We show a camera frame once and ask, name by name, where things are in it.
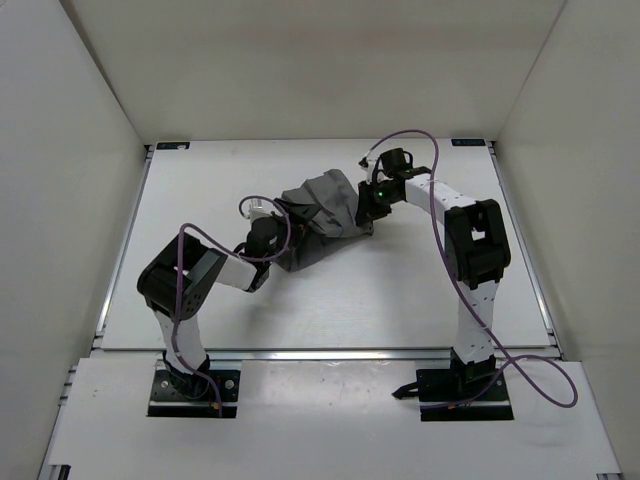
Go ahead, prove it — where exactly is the blue table label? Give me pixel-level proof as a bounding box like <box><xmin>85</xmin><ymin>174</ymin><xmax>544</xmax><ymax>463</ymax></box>
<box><xmin>155</xmin><ymin>142</ymin><xmax>190</xmax><ymax>151</ymax></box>
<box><xmin>451</xmin><ymin>138</ymin><xmax>486</xmax><ymax>147</ymax></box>

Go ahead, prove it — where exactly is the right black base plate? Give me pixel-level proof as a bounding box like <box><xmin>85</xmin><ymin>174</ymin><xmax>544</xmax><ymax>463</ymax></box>
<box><xmin>392</xmin><ymin>369</ymin><xmax>514</xmax><ymax>422</ymax></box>

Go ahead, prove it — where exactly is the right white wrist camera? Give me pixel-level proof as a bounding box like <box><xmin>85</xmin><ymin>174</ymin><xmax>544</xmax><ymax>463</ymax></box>
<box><xmin>358</xmin><ymin>150</ymin><xmax>382</xmax><ymax>184</ymax></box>

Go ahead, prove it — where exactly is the aluminium right table rail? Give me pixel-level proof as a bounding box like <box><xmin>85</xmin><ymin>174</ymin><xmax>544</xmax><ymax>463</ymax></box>
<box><xmin>488</xmin><ymin>140</ymin><xmax>563</xmax><ymax>357</ymax></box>

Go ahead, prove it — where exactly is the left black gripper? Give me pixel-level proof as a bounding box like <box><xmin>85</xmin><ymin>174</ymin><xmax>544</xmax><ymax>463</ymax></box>
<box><xmin>265</xmin><ymin>198</ymin><xmax>322</xmax><ymax>265</ymax></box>

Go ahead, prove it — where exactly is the aluminium left table rail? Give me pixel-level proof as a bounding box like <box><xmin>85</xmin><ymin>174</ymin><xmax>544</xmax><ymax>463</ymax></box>
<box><xmin>91</xmin><ymin>144</ymin><xmax>155</xmax><ymax>349</ymax></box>

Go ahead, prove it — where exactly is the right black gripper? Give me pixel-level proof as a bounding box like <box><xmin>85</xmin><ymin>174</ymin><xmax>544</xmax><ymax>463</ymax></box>
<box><xmin>355</xmin><ymin>181</ymin><xmax>402</xmax><ymax>226</ymax></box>

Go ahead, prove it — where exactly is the aluminium front table rail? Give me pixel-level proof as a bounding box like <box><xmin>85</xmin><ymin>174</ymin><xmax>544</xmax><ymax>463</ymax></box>
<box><xmin>207</xmin><ymin>348</ymin><xmax>450</xmax><ymax>361</ymax></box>

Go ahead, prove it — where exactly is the purple cable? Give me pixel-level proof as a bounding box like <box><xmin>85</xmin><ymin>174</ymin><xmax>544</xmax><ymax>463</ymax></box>
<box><xmin>362</xmin><ymin>129</ymin><xmax>580</xmax><ymax>411</ymax></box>
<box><xmin>171</xmin><ymin>196</ymin><xmax>292</xmax><ymax>406</ymax></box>

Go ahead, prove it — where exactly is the left blue table label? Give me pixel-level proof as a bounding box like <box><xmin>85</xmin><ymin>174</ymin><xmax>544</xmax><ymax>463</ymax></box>
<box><xmin>155</xmin><ymin>142</ymin><xmax>190</xmax><ymax>151</ymax></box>

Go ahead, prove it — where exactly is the right blue table label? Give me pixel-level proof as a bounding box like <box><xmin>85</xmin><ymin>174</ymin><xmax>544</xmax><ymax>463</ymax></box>
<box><xmin>451</xmin><ymin>138</ymin><xmax>486</xmax><ymax>147</ymax></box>

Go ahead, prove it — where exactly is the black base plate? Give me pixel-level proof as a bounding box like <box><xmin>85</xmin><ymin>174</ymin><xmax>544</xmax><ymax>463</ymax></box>
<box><xmin>147</xmin><ymin>362</ymin><xmax>241</xmax><ymax>419</ymax></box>
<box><xmin>392</xmin><ymin>369</ymin><xmax>514</xmax><ymax>422</ymax></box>

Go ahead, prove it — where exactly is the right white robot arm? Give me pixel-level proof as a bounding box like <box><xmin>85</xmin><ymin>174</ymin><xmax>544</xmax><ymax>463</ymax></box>
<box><xmin>356</xmin><ymin>148</ymin><xmax>511</xmax><ymax>401</ymax></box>

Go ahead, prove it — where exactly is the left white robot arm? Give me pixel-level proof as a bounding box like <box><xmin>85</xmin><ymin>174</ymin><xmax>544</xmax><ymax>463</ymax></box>
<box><xmin>137</xmin><ymin>204</ymin><xmax>319</xmax><ymax>398</ymax></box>

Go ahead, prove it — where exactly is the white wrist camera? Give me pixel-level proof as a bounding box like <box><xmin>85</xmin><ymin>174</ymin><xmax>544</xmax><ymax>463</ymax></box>
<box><xmin>358</xmin><ymin>150</ymin><xmax>382</xmax><ymax>184</ymax></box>
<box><xmin>248</xmin><ymin>198</ymin><xmax>271</xmax><ymax>223</ymax></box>

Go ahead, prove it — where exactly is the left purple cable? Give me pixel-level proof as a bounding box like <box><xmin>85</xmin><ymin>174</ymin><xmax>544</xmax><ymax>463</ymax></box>
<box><xmin>171</xmin><ymin>196</ymin><xmax>292</xmax><ymax>406</ymax></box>

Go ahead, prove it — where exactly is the grey pleated skirt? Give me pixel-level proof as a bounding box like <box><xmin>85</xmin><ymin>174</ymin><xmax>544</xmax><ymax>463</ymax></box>
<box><xmin>277</xmin><ymin>169</ymin><xmax>374</xmax><ymax>272</ymax></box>

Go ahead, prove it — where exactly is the aluminium table rail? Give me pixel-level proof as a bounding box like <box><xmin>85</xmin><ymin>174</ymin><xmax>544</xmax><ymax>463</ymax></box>
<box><xmin>488</xmin><ymin>140</ymin><xmax>563</xmax><ymax>357</ymax></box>
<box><xmin>91</xmin><ymin>144</ymin><xmax>155</xmax><ymax>349</ymax></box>
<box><xmin>207</xmin><ymin>348</ymin><xmax>450</xmax><ymax>361</ymax></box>

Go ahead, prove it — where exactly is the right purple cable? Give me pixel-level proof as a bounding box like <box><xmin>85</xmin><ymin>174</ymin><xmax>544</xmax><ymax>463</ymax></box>
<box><xmin>362</xmin><ymin>129</ymin><xmax>580</xmax><ymax>411</ymax></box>

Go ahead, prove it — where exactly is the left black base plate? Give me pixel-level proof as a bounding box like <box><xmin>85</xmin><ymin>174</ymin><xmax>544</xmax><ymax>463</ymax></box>
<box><xmin>147</xmin><ymin>362</ymin><xmax>241</xmax><ymax>419</ymax></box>

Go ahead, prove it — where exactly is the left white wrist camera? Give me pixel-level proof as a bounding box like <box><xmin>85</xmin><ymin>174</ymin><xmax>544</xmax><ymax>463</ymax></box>
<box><xmin>248</xmin><ymin>198</ymin><xmax>271</xmax><ymax>223</ymax></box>

